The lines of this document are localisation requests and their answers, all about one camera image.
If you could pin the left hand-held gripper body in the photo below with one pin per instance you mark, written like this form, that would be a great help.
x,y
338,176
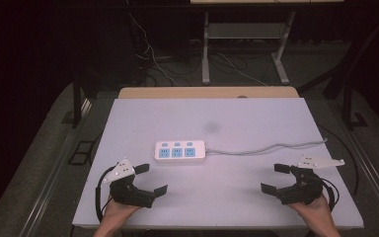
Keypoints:
x,y
128,192

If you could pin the aluminium floor rail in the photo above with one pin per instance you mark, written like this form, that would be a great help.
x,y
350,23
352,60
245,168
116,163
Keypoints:
x,y
371,171
57,164

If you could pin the grey metal stand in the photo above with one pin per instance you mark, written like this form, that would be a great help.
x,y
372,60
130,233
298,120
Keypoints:
x,y
205,59

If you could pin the person's left hand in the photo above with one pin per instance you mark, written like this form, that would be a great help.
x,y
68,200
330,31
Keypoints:
x,y
116,214

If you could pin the black square floor frame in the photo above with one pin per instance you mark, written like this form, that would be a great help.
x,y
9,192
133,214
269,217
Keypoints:
x,y
75,161

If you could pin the black metal stand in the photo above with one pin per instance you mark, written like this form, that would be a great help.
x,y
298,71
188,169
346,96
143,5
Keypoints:
x,y
348,98

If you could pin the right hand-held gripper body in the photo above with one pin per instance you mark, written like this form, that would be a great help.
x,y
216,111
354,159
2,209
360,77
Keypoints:
x,y
304,191

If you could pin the white power strip blue sockets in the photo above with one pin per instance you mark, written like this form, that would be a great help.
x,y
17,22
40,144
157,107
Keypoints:
x,y
181,158

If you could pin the person's right hand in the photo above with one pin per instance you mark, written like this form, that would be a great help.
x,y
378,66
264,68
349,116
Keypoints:
x,y
316,212

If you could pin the tan wooden table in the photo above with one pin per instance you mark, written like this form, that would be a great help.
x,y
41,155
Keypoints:
x,y
177,93

